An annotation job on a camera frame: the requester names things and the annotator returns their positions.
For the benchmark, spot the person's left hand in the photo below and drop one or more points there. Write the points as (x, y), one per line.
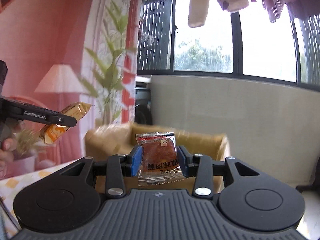
(10, 144)

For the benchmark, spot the pink printed backdrop curtain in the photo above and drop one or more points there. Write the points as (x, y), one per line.
(60, 52)

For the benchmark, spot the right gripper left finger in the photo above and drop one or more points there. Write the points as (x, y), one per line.
(116, 167)

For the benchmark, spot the red dried meat snack packet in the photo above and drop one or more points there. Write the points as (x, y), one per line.
(159, 160)

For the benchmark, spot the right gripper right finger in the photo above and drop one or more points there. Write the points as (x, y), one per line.
(203, 168)

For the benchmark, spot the brown cardboard box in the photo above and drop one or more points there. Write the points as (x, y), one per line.
(108, 140)

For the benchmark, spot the orange yellow snack bar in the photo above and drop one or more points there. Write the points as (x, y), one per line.
(66, 119)

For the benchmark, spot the beige hanging towel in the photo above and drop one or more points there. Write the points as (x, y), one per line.
(198, 10)

